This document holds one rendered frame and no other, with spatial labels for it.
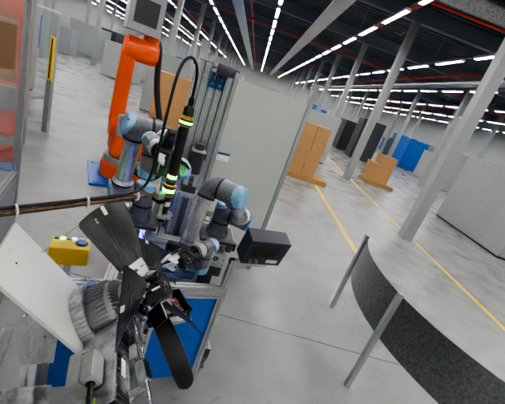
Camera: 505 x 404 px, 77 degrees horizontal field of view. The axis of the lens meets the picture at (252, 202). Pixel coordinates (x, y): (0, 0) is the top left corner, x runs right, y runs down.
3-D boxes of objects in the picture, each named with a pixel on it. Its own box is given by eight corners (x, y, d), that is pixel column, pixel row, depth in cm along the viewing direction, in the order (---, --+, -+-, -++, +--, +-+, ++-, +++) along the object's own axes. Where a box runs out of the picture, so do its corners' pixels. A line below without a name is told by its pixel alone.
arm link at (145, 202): (154, 208, 190) (159, 187, 185) (131, 206, 183) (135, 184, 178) (151, 199, 199) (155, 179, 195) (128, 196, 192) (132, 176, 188)
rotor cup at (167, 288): (127, 309, 106) (163, 289, 107) (121, 274, 115) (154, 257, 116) (147, 322, 117) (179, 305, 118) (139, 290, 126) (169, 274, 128)
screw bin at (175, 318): (147, 329, 147) (151, 318, 145) (136, 305, 159) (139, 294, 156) (189, 320, 161) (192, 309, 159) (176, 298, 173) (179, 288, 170)
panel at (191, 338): (46, 387, 175) (59, 293, 154) (46, 386, 176) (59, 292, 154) (188, 374, 211) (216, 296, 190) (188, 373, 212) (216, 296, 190)
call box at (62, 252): (46, 266, 141) (48, 246, 137) (50, 253, 149) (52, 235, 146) (86, 268, 148) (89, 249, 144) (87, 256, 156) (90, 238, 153)
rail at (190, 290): (49, 295, 150) (50, 282, 148) (50, 290, 154) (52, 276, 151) (224, 299, 190) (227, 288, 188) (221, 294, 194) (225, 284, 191)
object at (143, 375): (145, 384, 98) (138, 381, 95) (141, 365, 101) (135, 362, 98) (152, 379, 98) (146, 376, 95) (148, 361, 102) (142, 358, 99)
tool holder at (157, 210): (156, 222, 109) (163, 196, 106) (143, 212, 112) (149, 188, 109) (175, 218, 117) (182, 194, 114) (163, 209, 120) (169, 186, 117)
